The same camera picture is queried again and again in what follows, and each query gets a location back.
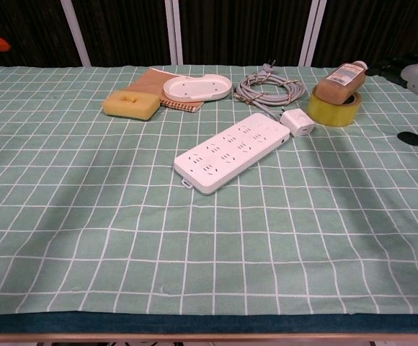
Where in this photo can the white plug adapter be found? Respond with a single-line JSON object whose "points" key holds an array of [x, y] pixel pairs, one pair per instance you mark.
{"points": [[297, 122]]}

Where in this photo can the yellow sponge block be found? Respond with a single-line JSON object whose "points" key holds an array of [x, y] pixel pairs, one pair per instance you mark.
{"points": [[115, 106]]}

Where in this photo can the white oval tray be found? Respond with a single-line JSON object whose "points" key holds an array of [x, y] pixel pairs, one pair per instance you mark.
{"points": [[194, 88]]}

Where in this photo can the brown spiral notebook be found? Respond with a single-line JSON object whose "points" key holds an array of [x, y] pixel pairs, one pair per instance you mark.
{"points": [[147, 84]]}

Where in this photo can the white power strip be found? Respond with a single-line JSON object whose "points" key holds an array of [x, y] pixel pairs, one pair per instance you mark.
{"points": [[227, 155]]}

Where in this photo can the green checked tablecloth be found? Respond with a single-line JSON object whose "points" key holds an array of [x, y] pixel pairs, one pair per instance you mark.
{"points": [[266, 234]]}

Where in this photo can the brown liquid bottle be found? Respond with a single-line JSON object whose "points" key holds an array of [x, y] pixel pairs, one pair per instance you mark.
{"points": [[338, 86]]}

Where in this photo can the dark folding screen white frames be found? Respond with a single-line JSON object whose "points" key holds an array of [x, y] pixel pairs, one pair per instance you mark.
{"points": [[230, 32]]}

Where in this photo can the yellow tape roll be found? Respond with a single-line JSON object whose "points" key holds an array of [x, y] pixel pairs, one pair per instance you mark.
{"points": [[331, 113]]}

